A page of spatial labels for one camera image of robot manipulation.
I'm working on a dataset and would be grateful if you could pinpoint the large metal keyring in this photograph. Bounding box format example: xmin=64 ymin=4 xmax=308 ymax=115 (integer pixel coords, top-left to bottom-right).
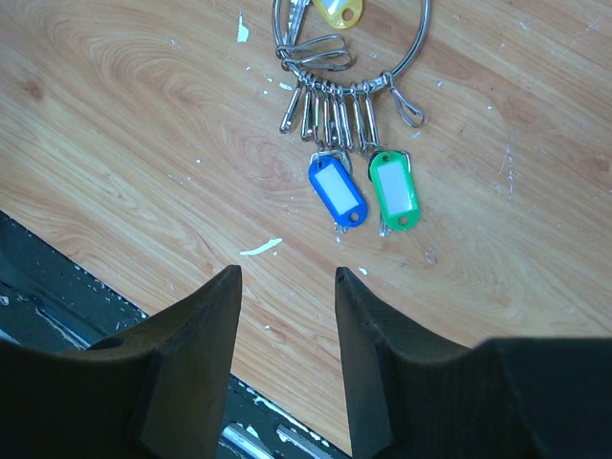
xmin=271 ymin=0 xmax=432 ymax=154

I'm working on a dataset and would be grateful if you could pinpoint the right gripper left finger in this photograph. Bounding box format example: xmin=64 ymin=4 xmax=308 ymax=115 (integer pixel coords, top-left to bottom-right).
xmin=1 ymin=265 xmax=242 ymax=458

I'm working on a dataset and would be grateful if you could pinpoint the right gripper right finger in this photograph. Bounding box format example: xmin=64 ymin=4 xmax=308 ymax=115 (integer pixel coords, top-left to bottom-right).
xmin=335 ymin=267 xmax=611 ymax=458

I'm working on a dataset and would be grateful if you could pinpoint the black mounting base rail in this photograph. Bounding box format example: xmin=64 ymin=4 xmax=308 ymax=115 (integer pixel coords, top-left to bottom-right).
xmin=0 ymin=209 xmax=353 ymax=459

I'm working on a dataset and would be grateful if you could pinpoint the yellow tag key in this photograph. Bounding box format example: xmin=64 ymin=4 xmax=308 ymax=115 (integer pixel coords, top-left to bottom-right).
xmin=289 ymin=0 xmax=363 ymax=30

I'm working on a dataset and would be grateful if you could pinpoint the blue tag key on ring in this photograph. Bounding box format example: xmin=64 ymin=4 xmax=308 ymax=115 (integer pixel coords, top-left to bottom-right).
xmin=308 ymin=149 xmax=368 ymax=234

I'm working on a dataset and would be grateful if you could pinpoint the green tag key on ring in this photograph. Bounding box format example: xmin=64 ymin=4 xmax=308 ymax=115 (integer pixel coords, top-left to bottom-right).
xmin=368 ymin=149 xmax=422 ymax=237

